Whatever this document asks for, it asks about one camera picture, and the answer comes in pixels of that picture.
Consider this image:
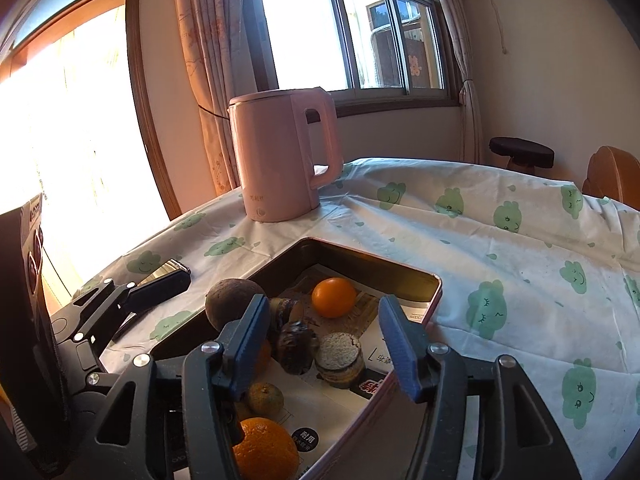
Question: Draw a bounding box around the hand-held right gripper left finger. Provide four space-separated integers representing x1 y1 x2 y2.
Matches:
85 294 271 480

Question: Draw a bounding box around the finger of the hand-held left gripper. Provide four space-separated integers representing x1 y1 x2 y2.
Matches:
67 355 126 411
50 272 191 356

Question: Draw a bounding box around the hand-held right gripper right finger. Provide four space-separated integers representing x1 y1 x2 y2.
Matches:
378 295 583 480

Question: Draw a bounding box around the dark wrinkled passion fruit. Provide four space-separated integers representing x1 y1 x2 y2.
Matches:
280 322 321 376

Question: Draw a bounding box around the tan longan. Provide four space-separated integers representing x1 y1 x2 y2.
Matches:
245 381 286 418

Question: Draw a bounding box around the large round passion fruit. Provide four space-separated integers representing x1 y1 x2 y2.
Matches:
205 277 266 333

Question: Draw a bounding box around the pink rectangular tin box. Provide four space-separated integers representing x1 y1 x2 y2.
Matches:
150 237 444 480

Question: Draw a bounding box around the white tablecloth with green clouds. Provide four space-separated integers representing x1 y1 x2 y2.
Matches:
75 157 640 480

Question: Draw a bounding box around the pink electric kettle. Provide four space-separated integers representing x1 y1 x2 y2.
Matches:
227 86 344 223

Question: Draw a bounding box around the wooden balcony door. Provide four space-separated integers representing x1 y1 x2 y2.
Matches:
0 0 183 321

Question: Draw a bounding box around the dark round stool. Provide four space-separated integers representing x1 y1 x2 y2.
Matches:
489 136 556 173

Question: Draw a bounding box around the pink patterned curtain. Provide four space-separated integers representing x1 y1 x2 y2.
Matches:
172 0 261 198

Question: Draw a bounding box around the beige tied curtain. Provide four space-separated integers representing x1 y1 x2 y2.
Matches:
425 0 483 163

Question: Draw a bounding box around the brown leather chair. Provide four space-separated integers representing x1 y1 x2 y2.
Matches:
581 146 640 203

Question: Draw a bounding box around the sliding glass window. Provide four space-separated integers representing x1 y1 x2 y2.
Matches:
240 0 461 111

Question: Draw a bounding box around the air conditioner hose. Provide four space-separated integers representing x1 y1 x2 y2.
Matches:
462 0 508 56

